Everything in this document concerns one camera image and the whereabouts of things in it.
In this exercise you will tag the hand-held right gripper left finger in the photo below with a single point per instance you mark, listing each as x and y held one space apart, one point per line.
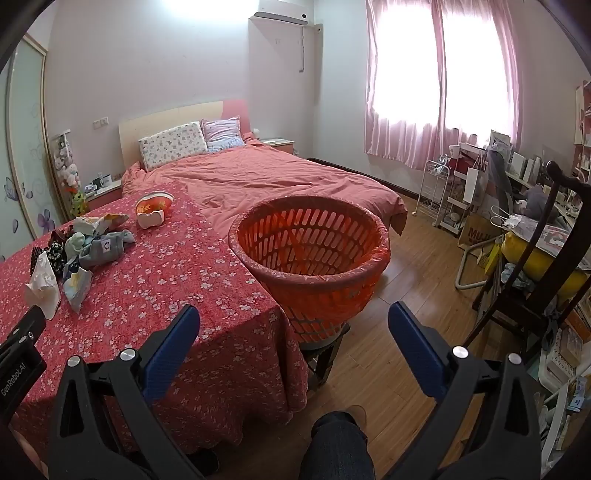
173 350

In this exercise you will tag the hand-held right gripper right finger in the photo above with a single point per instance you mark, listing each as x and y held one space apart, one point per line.
413 350

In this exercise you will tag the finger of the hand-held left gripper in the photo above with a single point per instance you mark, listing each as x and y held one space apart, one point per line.
31 324

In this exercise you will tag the white tissue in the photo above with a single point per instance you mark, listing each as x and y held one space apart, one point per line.
44 288

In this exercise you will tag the light blue wrapper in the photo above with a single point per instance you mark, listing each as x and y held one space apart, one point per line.
76 286

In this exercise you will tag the dark patterned wrapper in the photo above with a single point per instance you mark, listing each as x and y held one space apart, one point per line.
55 254

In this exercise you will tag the pale green wrapper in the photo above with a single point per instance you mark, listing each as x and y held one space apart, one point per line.
74 243

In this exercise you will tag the orange plastic laundry basket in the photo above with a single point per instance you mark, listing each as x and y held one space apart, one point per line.
323 295

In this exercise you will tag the red white instant noodle bowl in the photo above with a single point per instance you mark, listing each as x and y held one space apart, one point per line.
154 207

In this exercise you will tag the person's left hand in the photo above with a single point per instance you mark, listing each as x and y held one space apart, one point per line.
30 454

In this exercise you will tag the red floral tablecloth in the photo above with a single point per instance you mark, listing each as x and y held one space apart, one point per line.
161 277

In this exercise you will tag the brown slipper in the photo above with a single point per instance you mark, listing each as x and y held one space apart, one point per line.
358 413

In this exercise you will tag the dark wooden stool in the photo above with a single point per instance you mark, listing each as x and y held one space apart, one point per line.
323 364

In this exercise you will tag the dark wooden chair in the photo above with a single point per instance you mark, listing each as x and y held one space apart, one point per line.
521 318

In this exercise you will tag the dark slipper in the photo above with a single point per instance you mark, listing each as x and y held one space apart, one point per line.
205 461

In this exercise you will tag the person's leg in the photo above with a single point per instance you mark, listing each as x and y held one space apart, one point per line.
337 447

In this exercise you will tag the green yellow plush toy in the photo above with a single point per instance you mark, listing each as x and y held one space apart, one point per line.
78 203

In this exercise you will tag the brown paper bag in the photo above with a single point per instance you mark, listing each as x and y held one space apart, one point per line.
478 233

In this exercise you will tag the white plastic rack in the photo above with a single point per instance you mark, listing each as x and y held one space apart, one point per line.
558 369

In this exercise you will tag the pink nightstand by wardrobe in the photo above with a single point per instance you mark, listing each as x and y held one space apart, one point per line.
104 196

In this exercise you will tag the white shelf cart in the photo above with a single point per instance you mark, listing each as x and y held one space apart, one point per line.
455 203

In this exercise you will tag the yellow cushion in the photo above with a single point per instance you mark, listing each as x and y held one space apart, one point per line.
540 263

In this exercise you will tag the hanging plush toys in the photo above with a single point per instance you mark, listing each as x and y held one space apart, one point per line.
64 161

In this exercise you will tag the clear plastic bag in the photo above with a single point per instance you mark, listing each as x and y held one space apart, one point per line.
545 235

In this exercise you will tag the white paper bag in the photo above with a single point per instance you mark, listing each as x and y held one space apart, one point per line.
474 184

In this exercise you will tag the frosted glass wardrobe door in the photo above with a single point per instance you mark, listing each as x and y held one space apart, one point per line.
27 138

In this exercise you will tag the grey office chair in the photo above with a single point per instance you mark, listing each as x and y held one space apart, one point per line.
501 180

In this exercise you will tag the red box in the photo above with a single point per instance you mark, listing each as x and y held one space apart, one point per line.
466 165

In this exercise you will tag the grey cloth bundle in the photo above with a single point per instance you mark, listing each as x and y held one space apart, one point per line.
538 198

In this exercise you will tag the red duvet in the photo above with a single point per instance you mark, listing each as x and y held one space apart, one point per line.
277 180

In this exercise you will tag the white floral pillow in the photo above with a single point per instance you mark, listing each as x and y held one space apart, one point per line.
173 145

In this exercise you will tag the pink curtain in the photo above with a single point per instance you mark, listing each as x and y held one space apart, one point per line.
383 138

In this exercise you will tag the pink striped pillow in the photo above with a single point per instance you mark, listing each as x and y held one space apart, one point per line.
224 134

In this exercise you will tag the framed picture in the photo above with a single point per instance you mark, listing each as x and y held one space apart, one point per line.
499 140

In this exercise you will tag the beige wooden bed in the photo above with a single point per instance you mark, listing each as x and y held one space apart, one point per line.
161 122

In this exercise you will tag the pink nightstand by window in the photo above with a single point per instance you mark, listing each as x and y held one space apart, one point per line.
281 145

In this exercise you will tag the white air conditioner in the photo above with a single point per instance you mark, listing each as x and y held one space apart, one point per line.
281 11

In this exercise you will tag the white tube frame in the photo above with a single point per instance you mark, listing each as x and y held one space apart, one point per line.
461 272

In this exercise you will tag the white wall socket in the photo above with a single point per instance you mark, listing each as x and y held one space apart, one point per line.
100 122

